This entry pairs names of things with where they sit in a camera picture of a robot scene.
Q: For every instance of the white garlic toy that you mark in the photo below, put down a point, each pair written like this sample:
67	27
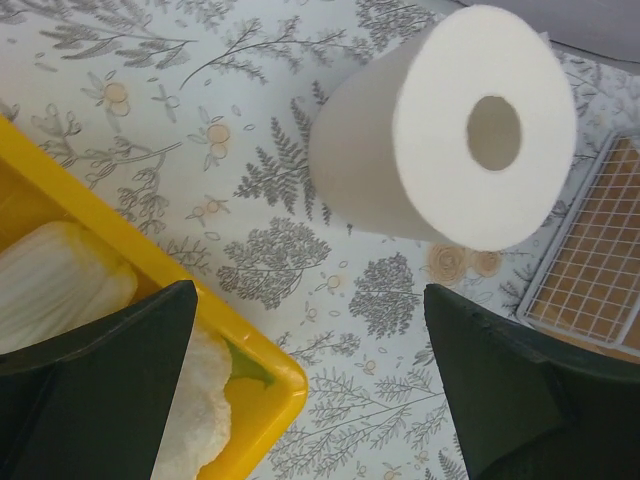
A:
57	278

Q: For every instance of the floral table mat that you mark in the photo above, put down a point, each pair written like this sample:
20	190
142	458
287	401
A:
191	119

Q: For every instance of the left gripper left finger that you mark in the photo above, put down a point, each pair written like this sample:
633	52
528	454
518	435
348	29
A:
93	403

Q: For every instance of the white cauliflower toy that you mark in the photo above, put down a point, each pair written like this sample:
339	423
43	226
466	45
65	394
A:
198	426

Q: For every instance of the yellow plastic bin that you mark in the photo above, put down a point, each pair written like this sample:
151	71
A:
36	190

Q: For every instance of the white wire wooden shelf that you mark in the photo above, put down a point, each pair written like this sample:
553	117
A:
586	288

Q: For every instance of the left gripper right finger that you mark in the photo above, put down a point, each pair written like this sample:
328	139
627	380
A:
528	406

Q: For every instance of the white paper towel roll back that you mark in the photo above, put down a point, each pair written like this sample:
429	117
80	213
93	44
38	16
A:
463	135

